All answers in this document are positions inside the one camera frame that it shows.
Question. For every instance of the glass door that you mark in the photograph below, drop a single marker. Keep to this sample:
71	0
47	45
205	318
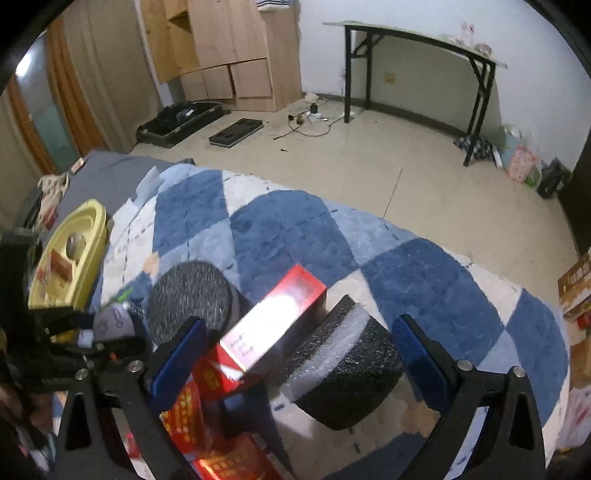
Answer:
41	106

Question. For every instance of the striped folded clothes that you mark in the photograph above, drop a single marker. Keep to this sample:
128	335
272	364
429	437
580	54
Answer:
274	3

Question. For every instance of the red cigarette box yellow print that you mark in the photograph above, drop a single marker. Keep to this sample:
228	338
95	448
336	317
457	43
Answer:
210	374

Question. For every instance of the black equipment case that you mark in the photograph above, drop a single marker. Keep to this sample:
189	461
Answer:
180	120

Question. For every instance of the pink and white bag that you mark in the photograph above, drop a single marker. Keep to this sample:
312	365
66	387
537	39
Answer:
521	162

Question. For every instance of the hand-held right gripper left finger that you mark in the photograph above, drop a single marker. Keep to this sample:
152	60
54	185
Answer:
180	360

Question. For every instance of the black folding table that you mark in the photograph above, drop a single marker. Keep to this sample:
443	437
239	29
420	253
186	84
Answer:
415	41

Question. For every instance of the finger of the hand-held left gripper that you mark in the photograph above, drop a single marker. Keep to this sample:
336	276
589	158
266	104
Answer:
106	353
62	321

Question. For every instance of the grey round foam disc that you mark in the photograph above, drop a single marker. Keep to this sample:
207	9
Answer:
184	295

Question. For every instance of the grey plush toy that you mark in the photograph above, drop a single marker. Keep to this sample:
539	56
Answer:
113	323

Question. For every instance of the small copper box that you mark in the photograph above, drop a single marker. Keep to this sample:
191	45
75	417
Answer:
77	165

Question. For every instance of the grey bed sheet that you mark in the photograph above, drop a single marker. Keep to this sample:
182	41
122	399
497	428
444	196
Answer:
106	177

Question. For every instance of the white power strip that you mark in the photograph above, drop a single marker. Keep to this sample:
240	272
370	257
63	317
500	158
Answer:
323	117

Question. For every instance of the small grey round object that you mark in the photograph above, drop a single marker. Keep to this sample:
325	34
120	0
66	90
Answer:
74	244

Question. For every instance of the beige clothes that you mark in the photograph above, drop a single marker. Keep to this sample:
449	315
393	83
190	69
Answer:
51	196

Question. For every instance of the yellow plastic basin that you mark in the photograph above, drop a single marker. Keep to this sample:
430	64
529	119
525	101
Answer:
92	221

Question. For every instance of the wooden wardrobe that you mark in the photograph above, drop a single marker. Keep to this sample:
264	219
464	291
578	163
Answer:
221	46

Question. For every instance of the orange curtain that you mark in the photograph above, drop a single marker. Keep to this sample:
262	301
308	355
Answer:
69	92

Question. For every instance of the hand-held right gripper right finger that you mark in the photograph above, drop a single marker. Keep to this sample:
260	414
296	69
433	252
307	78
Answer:
418	357

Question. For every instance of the red and gold cigarette box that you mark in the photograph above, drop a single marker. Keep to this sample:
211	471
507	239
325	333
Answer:
277	318

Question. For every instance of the cardboard box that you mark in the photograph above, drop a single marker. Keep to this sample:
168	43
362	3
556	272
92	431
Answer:
577	281

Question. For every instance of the beige curtain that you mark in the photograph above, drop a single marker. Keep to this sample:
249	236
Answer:
106	69

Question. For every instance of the black bag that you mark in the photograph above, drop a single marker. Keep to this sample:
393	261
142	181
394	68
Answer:
551	177

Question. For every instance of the black half-round foam block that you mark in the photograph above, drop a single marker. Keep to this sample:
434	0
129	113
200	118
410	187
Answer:
351	369

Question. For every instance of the black foam tray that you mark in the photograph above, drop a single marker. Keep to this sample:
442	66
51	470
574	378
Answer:
235	131

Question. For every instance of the shiny red cigarette box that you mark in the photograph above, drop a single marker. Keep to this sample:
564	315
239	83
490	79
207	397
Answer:
231	461

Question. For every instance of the dark patterned bag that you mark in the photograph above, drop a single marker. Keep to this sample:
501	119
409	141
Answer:
478	148

